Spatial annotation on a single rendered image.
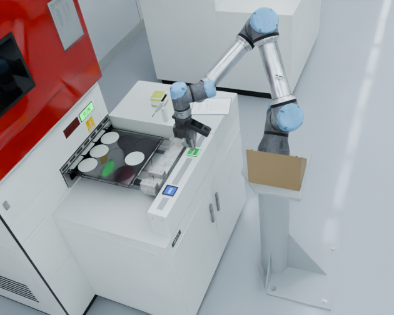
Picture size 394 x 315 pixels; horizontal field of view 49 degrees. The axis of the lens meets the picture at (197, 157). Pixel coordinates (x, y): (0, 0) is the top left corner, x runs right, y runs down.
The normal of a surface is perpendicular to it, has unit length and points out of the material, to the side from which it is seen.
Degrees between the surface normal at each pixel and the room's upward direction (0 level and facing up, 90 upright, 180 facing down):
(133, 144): 0
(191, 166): 0
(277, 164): 90
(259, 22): 44
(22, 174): 90
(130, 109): 0
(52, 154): 90
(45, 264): 90
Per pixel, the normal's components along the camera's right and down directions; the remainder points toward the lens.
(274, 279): -0.13, -0.72
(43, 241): 0.91, 0.18
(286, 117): 0.14, 0.17
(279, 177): -0.35, 0.67
